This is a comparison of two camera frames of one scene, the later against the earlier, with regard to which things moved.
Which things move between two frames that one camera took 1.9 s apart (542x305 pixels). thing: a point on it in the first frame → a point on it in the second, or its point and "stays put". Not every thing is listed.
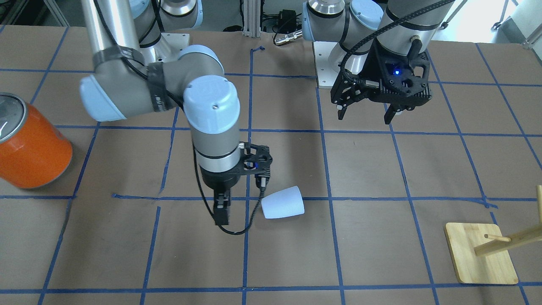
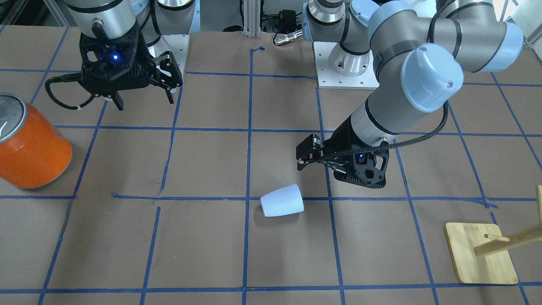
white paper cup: [286, 203] stays put
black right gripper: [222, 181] → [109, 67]
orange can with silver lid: [34, 152] stays put
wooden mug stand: [479, 252] stays put
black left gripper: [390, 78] → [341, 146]
